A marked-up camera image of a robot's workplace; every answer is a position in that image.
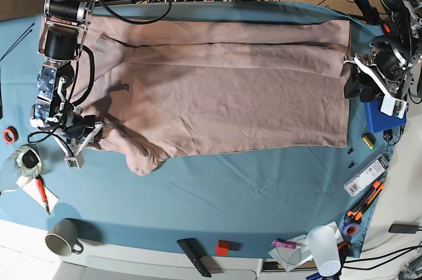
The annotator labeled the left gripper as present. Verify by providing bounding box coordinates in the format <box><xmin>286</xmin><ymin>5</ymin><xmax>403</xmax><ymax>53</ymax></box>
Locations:
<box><xmin>343</xmin><ymin>55</ymin><xmax>407</xmax><ymax>117</ymax></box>

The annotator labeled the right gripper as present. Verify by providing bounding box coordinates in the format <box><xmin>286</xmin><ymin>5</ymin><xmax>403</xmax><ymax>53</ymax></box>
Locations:
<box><xmin>53</xmin><ymin>113</ymin><xmax>110</xmax><ymax>169</ymax></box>

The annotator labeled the pink t-shirt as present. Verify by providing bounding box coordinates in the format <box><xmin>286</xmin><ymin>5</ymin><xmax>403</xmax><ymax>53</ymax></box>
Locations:
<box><xmin>82</xmin><ymin>16</ymin><xmax>351</xmax><ymax>176</ymax></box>

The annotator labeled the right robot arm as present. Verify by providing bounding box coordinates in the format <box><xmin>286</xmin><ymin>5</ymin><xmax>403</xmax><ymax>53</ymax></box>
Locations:
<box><xmin>30</xmin><ymin>0</ymin><xmax>107</xmax><ymax>169</ymax></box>

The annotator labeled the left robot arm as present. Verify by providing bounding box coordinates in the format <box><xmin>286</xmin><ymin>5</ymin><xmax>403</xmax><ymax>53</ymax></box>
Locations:
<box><xmin>344</xmin><ymin>0</ymin><xmax>421</xmax><ymax>119</ymax></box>

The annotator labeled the blue plastic box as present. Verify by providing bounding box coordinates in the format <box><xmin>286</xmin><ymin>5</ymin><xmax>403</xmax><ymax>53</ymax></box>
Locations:
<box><xmin>364</xmin><ymin>100</ymin><xmax>406</xmax><ymax>134</ymax></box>

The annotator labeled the yellow green battery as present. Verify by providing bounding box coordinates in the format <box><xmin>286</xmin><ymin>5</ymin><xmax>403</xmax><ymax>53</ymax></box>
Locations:
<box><xmin>361</xmin><ymin>132</ymin><xmax>376</xmax><ymax>150</ymax></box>

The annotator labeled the red pen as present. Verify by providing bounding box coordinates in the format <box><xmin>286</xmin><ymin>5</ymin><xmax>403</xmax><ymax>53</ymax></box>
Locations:
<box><xmin>35</xmin><ymin>175</ymin><xmax>50</xmax><ymax>215</ymax></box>

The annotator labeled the clear tape roll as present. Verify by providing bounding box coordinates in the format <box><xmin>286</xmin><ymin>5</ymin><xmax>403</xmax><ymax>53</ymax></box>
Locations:
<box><xmin>10</xmin><ymin>144</ymin><xmax>42</xmax><ymax>179</ymax></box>

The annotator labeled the blue black clamp tool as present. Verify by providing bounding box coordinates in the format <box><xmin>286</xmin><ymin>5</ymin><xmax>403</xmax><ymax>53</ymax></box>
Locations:
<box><xmin>353</xmin><ymin>0</ymin><xmax>380</xmax><ymax>25</ymax></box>

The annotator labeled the white paper note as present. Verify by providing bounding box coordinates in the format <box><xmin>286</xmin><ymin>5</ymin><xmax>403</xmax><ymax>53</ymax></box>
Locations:
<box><xmin>22</xmin><ymin>177</ymin><xmax>59</xmax><ymax>214</ymax></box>

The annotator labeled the clear plastic bit case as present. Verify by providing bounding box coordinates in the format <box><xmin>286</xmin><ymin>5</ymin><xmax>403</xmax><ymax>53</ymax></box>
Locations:
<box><xmin>344</xmin><ymin>152</ymin><xmax>392</xmax><ymax>197</ymax></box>

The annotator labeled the red tape roll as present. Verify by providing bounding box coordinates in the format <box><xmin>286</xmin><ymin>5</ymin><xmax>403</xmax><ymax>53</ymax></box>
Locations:
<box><xmin>2</xmin><ymin>126</ymin><xmax>18</xmax><ymax>145</ymax></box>

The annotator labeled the grey ceramic mug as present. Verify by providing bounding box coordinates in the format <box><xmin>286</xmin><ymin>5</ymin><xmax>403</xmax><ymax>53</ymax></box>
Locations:
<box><xmin>45</xmin><ymin>219</ymin><xmax>84</xmax><ymax>257</ymax></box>

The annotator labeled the blue table cloth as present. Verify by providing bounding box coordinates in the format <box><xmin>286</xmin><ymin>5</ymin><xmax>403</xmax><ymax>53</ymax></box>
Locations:
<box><xmin>1</xmin><ymin>3</ymin><xmax>385</xmax><ymax>258</ymax></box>

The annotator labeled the orange black utility knife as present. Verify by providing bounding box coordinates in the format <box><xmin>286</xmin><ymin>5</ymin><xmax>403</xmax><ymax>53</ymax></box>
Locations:
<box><xmin>344</xmin><ymin>178</ymin><xmax>386</xmax><ymax>223</ymax></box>

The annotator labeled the purple tape roll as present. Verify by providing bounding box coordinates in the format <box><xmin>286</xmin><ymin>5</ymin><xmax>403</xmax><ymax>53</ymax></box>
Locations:
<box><xmin>342</xmin><ymin>223</ymin><xmax>359</xmax><ymax>236</ymax></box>

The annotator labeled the black remote control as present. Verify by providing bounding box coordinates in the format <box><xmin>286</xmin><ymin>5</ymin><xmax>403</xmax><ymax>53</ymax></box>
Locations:
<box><xmin>177</xmin><ymin>238</ymin><xmax>212</xmax><ymax>278</ymax></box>

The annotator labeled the frosted plastic cup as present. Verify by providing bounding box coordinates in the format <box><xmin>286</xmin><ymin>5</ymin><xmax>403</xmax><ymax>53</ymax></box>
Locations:
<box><xmin>307</xmin><ymin>225</ymin><xmax>341</xmax><ymax>277</ymax></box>

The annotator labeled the red cube block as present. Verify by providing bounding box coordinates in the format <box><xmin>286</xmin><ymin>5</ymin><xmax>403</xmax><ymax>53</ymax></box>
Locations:
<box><xmin>214</xmin><ymin>240</ymin><xmax>229</xmax><ymax>256</ymax></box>

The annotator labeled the purple marker pen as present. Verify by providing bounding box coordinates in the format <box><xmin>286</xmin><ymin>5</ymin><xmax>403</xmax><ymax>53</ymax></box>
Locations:
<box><xmin>272</xmin><ymin>239</ymin><xmax>297</xmax><ymax>250</ymax></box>

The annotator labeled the black cable tie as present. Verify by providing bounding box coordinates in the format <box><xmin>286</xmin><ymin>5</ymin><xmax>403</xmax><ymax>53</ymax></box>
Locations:
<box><xmin>0</xmin><ymin>22</ymin><xmax>35</xmax><ymax>61</ymax></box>

